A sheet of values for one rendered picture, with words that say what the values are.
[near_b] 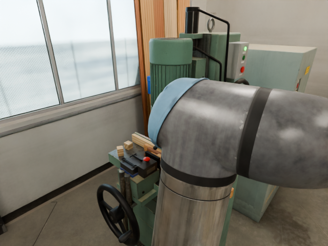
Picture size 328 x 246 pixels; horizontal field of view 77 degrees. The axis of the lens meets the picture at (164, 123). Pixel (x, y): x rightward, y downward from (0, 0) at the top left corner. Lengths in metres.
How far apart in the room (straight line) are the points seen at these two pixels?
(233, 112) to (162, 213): 0.18
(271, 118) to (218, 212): 0.15
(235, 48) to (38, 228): 2.02
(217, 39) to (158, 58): 0.29
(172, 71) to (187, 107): 0.58
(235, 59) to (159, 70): 0.38
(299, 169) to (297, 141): 0.03
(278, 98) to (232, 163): 0.09
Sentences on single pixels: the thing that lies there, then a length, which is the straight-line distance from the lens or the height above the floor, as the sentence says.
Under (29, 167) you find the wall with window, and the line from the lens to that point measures 2.17.
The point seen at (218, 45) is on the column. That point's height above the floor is 1.47.
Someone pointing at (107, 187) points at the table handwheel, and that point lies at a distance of 0.92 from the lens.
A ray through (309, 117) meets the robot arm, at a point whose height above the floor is 1.47.
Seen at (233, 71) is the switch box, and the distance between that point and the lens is 1.06.
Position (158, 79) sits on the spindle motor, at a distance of 0.85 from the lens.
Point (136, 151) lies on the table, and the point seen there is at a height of 0.90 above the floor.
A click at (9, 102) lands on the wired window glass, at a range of 2.02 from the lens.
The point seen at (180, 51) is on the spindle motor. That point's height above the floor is 1.46.
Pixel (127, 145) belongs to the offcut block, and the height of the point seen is 0.93.
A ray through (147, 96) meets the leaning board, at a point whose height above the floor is 0.82.
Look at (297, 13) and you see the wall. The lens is 3.01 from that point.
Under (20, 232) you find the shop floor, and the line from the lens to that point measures 2.28.
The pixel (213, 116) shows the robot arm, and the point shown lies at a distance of 0.25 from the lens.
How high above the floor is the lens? 1.55
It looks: 25 degrees down
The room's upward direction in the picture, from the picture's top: straight up
